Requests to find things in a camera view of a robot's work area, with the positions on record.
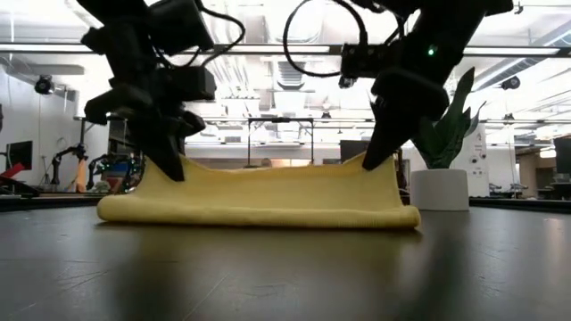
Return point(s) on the red object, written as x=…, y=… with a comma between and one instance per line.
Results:
x=10, y=170

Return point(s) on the person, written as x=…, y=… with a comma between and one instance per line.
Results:
x=266, y=162

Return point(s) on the white banner stand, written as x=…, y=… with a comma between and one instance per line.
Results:
x=477, y=156

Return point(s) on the black computer monitor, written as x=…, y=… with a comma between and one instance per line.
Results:
x=563, y=153
x=352, y=151
x=20, y=155

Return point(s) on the yellow microfiber towel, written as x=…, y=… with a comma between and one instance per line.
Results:
x=267, y=196

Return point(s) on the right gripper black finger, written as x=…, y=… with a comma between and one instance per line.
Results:
x=401, y=111

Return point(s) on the orange hanging cloth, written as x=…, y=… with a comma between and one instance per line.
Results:
x=80, y=176

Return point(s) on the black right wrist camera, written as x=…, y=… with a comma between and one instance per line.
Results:
x=366, y=60

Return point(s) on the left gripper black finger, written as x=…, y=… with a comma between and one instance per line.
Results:
x=165, y=151
x=192, y=124

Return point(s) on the black background robot arm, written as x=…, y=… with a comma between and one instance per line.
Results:
x=67, y=153
x=102, y=162

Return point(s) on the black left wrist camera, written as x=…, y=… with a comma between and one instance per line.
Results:
x=196, y=84

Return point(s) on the artificial green snake plant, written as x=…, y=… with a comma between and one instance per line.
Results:
x=439, y=187

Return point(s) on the black ceiling camera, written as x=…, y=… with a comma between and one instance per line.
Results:
x=43, y=84
x=346, y=82
x=510, y=83

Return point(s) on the black metal gantry frame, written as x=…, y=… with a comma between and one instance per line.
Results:
x=281, y=120

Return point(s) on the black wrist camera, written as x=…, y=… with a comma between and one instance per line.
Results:
x=196, y=84
x=366, y=60

